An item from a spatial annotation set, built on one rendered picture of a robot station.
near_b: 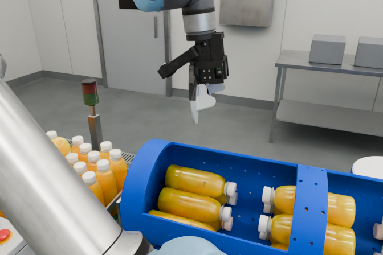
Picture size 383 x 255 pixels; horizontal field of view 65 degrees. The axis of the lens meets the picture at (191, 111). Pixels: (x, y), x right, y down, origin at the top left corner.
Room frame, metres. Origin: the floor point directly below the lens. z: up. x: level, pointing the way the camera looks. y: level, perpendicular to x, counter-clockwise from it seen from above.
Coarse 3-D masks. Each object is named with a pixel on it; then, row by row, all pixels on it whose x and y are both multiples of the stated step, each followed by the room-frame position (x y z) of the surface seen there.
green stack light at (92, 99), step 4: (96, 92) 1.20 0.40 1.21; (84, 96) 1.18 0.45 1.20; (88, 96) 1.18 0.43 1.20; (92, 96) 1.18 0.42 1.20; (96, 96) 1.19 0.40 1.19; (84, 100) 1.18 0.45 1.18; (88, 100) 1.18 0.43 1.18; (92, 100) 1.18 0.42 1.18; (96, 100) 1.19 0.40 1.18; (88, 104) 1.18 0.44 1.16; (92, 104) 1.18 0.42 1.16
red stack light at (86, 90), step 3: (81, 84) 1.19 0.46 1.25; (93, 84) 1.19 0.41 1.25; (96, 84) 1.21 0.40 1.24; (84, 87) 1.18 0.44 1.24; (87, 87) 1.18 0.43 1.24; (90, 87) 1.18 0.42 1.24; (93, 87) 1.19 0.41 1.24; (96, 87) 1.20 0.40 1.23; (84, 90) 1.18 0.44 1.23; (87, 90) 1.18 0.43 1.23; (90, 90) 1.18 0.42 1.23; (93, 90) 1.19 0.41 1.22; (96, 90) 1.20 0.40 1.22; (84, 93) 1.18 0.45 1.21; (87, 93) 1.18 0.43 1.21; (90, 93) 1.18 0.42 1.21
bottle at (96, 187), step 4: (96, 180) 0.76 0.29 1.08; (88, 184) 0.74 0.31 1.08; (92, 184) 0.75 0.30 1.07; (96, 184) 0.75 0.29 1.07; (100, 184) 0.77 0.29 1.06; (92, 188) 0.74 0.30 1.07; (96, 188) 0.75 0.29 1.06; (100, 188) 0.76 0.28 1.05; (96, 192) 0.74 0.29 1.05; (100, 192) 0.75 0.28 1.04; (96, 196) 0.74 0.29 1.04; (100, 196) 0.75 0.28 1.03; (100, 200) 0.74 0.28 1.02; (104, 200) 0.77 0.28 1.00; (104, 204) 0.76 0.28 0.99
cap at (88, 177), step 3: (90, 171) 0.78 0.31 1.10; (84, 174) 0.76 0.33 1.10; (87, 174) 0.76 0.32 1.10; (90, 174) 0.76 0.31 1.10; (93, 174) 0.76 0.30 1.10; (84, 177) 0.75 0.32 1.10; (87, 177) 0.75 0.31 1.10; (90, 177) 0.75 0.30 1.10; (93, 177) 0.75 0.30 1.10; (84, 180) 0.74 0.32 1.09; (87, 180) 0.74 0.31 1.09; (90, 180) 0.74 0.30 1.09; (93, 180) 0.75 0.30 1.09
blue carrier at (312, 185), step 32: (160, 160) 0.79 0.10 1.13; (192, 160) 0.81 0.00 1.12; (224, 160) 0.76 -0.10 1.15; (256, 160) 0.70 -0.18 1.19; (128, 192) 0.60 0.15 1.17; (256, 192) 0.74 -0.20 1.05; (320, 192) 0.52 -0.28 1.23; (352, 192) 0.65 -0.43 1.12; (128, 224) 0.58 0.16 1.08; (160, 224) 0.55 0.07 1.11; (256, 224) 0.68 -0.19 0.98; (320, 224) 0.47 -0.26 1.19
